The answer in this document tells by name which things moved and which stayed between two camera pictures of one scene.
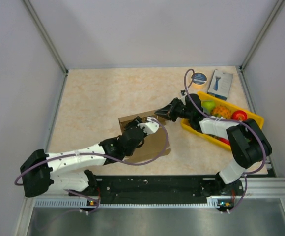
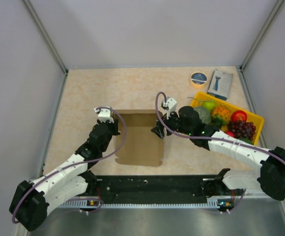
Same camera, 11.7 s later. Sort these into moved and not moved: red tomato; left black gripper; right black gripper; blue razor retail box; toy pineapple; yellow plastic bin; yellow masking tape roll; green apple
Moved: left black gripper; right black gripper
Not moved: yellow masking tape roll; toy pineapple; green apple; red tomato; yellow plastic bin; blue razor retail box
